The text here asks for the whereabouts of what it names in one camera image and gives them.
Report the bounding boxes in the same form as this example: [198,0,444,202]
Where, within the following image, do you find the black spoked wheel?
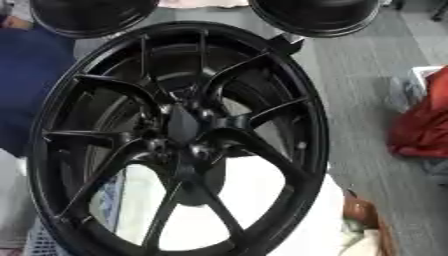
[24,20,333,256]

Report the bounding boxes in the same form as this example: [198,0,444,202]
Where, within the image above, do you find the brown wooden block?
[341,189,382,231]

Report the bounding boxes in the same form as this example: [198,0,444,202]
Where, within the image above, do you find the white box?
[386,65,447,113]

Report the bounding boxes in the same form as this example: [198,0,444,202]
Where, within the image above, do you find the red bag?
[385,65,448,159]

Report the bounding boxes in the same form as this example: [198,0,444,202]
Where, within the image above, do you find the person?
[0,14,79,158]

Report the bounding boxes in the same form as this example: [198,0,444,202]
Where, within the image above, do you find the white plastic crate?
[21,216,74,256]

